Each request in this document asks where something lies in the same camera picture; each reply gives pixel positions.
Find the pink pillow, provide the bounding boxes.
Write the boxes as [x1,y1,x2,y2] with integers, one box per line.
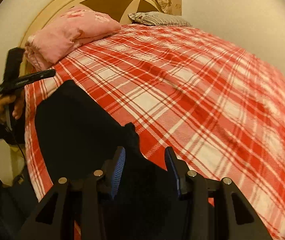
[25,5,121,71]

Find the striped grey pillow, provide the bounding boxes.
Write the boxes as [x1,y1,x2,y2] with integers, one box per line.
[128,11,192,27]

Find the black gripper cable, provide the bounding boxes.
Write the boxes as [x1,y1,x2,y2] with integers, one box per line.
[6,104,27,165]

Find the cream wooden headboard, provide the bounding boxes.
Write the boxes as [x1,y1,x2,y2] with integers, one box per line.
[20,0,160,46]

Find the red plaid bed sheet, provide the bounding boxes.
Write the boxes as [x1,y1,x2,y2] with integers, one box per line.
[25,24,285,239]

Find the black pants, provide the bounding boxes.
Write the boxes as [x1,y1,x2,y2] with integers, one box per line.
[35,80,191,239]

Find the left hand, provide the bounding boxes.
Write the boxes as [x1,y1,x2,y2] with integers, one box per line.
[0,90,25,124]

